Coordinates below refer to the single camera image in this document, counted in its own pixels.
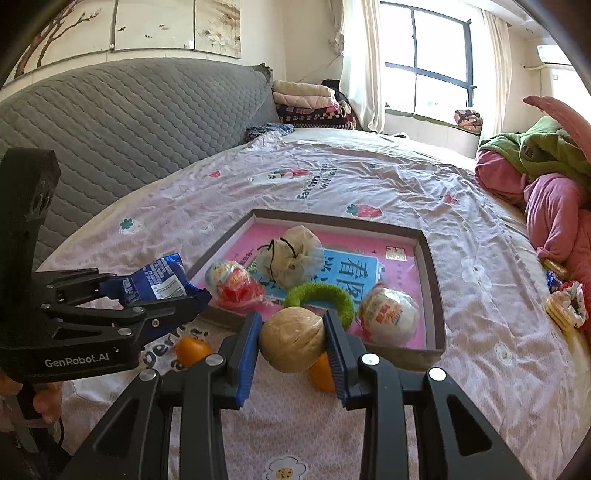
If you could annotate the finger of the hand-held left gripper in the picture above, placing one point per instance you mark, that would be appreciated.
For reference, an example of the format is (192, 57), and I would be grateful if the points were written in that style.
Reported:
(157, 314)
(78, 284)

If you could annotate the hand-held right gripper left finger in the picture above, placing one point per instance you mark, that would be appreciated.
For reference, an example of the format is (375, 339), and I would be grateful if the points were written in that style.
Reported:
(247, 364)

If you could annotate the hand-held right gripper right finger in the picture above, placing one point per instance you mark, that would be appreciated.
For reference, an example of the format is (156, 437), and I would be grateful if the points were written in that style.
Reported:
(337, 364)

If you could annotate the blue snack packet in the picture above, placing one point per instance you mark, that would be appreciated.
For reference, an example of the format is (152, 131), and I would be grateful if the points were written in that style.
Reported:
(157, 277)

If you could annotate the beige ball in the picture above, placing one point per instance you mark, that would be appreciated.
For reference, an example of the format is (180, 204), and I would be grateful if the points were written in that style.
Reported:
(291, 339)

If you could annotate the shallow brown cardboard box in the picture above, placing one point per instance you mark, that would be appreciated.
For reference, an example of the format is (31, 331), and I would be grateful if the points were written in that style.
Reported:
(431, 295)

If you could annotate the person's left hand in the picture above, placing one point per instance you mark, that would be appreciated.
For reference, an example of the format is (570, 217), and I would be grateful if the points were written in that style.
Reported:
(48, 404)

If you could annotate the orange mandarin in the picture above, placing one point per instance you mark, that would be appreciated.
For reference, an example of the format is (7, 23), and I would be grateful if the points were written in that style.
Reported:
(194, 351)
(322, 374)

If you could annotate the red and white toy egg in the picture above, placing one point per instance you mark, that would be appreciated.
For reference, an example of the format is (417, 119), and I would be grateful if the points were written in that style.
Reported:
(388, 314)

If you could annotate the blue and red toy egg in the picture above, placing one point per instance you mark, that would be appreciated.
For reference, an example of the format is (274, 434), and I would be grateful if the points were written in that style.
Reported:
(231, 281)

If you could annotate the strawberry print bed sheet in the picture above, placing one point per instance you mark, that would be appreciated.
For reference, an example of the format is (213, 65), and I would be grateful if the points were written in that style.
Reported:
(184, 194)

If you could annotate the grey quilted headboard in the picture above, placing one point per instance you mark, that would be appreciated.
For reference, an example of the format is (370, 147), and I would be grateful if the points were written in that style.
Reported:
(115, 124)

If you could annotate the dark blue knitted cloth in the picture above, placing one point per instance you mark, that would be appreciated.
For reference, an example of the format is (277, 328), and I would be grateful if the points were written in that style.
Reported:
(268, 131)

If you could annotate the blue wrapper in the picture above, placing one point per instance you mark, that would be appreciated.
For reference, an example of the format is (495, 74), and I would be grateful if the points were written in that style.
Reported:
(553, 280)

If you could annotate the yellow packet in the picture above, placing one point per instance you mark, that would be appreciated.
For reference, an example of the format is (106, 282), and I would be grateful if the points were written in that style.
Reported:
(554, 265)

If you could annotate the dark patterned folded blanket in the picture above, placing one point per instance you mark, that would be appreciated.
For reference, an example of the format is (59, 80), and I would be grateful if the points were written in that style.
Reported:
(314, 117)

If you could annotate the folded pink blanket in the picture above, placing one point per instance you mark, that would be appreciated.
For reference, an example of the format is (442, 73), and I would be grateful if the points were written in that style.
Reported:
(304, 101)

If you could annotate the folded cream blanket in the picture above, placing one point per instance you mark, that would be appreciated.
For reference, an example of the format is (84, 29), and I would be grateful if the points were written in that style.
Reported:
(300, 89)

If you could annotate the pink clothes pile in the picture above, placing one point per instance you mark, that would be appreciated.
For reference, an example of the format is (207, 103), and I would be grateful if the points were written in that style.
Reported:
(558, 207)

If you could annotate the black cloth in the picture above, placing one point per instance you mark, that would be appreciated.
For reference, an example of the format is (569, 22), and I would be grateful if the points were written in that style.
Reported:
(334, 90)

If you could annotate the patterned cloth bundle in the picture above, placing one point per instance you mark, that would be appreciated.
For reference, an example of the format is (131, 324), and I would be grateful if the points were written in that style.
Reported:
(468, 120)

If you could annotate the cream curtain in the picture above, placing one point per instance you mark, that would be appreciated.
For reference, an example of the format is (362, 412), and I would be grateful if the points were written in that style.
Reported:
(360, 69)
(496, 78)

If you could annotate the green garment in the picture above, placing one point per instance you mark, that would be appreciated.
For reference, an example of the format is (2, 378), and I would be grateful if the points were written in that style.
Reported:
(545, 147)

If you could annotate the window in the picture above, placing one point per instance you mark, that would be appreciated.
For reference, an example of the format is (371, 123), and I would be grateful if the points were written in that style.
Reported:
(429, 46)

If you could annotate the pink cushion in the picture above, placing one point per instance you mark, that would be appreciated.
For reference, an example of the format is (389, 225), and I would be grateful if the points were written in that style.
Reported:
(563, 115)

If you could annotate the white air conditioner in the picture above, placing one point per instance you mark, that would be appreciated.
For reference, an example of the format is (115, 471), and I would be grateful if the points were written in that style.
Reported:
(554, 54)

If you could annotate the floral wall painting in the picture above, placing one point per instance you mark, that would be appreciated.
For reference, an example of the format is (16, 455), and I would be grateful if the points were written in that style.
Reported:
(138, 23)

